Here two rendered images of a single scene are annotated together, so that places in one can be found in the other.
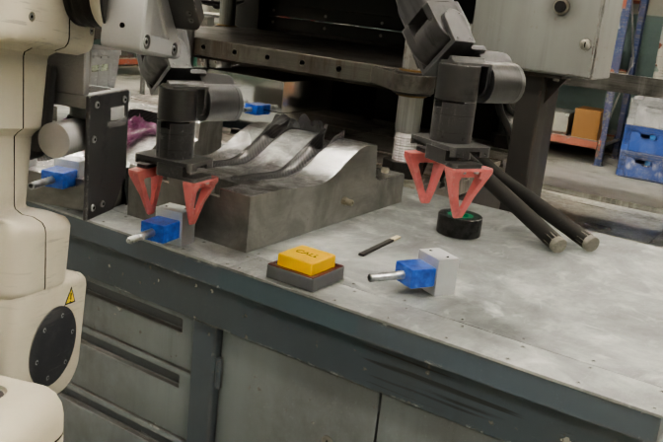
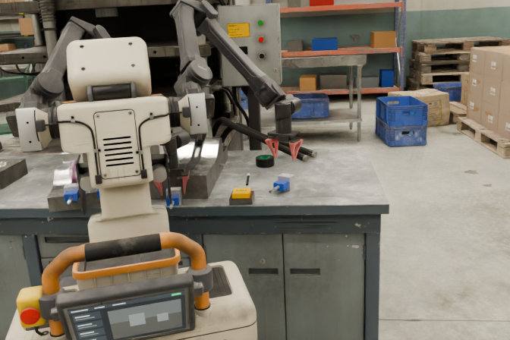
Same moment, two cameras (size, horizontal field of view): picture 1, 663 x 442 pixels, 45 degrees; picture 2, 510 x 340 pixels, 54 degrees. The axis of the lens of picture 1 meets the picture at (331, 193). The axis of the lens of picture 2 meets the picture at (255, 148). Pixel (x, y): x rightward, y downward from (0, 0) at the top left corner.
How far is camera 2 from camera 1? 0.85 m
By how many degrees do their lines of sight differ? 25
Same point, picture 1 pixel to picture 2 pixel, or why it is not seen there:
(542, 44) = not seen: hidden behind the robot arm
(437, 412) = (308, 232)
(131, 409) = not seen: hidden behind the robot
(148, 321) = not seen: hidden behind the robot
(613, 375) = (366, 197)
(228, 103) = (186, 138)
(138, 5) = (203, 116)
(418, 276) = (284, 186)
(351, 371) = (269, 229)
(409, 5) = (256, 84)
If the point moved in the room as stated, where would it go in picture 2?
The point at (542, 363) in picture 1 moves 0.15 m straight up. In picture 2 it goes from (345, 201) to (345, 158)
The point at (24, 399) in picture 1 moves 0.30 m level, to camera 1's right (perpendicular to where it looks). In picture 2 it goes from (230, 265) to (326, 237)
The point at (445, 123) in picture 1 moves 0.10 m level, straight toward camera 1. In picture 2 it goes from (284, 127) to (295, 133)
